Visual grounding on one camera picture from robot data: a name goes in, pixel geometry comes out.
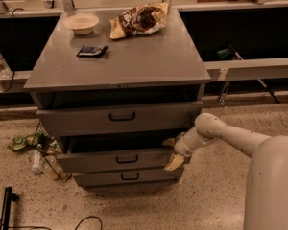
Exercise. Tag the grey drawer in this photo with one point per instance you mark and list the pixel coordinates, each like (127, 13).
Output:
(119, 118)
(117, 151)
(95, 179)

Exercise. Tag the white paper bowl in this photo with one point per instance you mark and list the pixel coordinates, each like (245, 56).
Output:
(81, 24)

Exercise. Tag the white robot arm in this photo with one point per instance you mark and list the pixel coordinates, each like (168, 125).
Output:
(266, 201)

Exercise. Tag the dark blue snack packet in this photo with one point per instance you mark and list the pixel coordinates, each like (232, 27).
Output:
(92, 52)

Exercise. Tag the grey drawer cabinet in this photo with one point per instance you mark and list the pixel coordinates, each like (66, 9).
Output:
(164, 67)

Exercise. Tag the green snack bag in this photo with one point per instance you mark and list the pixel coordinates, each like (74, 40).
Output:
(20, 142)

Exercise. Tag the brown chip bag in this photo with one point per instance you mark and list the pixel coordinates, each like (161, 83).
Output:
(140, 20)

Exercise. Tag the white bottle on floor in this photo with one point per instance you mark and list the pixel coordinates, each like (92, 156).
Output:
(35, 164)

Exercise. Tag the black stand post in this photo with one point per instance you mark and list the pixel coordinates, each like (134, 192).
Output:
(9, 197)

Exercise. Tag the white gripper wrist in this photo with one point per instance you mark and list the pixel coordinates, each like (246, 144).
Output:
(181, 147)

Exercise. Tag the clear plastic water bottle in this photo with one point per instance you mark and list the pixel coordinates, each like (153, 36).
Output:
(5, 71)

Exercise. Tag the grey top drawer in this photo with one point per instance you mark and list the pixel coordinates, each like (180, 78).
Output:
(119, 118)

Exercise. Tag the green object behind rail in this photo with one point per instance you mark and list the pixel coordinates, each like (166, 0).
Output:
(223, 53)

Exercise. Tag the grey bottom drawer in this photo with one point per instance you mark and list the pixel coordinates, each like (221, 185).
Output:
(95, 179)

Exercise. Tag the clear plastic cup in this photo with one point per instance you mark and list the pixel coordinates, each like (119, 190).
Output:
(50, 166)

